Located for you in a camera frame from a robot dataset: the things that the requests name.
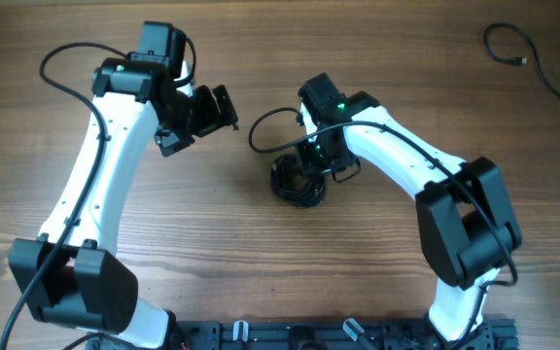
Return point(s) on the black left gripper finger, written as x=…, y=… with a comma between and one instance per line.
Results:
x=170, y=142
x=228, y=116

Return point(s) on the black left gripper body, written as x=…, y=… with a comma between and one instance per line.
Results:
x=192, y=114

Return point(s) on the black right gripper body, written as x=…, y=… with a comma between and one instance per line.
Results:
x=318, y=157

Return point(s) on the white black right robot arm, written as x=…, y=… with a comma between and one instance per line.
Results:
x=467, y=226

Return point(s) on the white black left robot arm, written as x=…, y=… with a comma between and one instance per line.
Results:
x=69, y=274

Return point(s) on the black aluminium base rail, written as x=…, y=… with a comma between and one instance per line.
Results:
x=499, y=334

